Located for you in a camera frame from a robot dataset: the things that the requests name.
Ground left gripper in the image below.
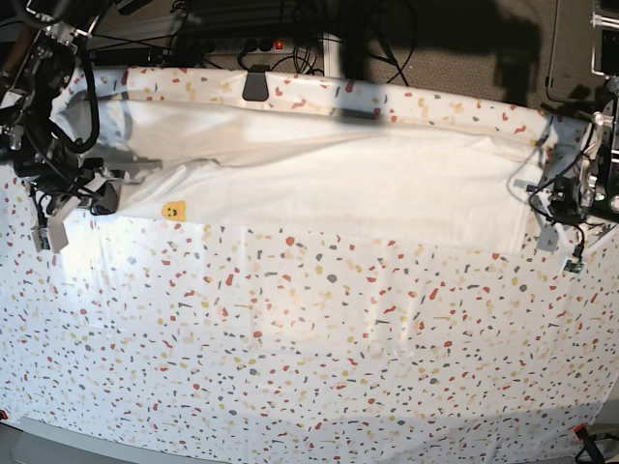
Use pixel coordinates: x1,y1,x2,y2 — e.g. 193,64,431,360
512,176,598,254

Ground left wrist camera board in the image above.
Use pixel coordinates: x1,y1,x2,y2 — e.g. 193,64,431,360
562,256,586,276

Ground white printed T-shirt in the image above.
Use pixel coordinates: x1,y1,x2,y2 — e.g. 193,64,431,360
96,99,550,255

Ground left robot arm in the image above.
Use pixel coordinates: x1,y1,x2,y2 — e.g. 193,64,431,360
527,1,618,266

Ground black table clamp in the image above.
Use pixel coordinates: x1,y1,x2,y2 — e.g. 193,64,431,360
242,65,270,102

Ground black cables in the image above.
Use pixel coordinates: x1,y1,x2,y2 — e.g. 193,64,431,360
168,0,422,88

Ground terrazzo patterned tablecloth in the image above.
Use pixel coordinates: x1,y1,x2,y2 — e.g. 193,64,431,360
1,68,618,463

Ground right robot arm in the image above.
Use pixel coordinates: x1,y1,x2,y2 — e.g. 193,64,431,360
1,1,129,253

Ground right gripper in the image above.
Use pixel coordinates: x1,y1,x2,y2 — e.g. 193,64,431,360
28,163,122,254

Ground red black corner clamp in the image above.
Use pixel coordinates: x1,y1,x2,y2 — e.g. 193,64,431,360
573,423,607,464

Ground grey metal post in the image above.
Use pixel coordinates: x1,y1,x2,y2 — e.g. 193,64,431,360
321,32,342,78

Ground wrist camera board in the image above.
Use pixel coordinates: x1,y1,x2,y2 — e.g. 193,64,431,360
32,226,50,252
562,256,586,276

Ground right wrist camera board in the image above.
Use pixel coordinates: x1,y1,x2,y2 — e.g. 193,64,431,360
32,226,50,252

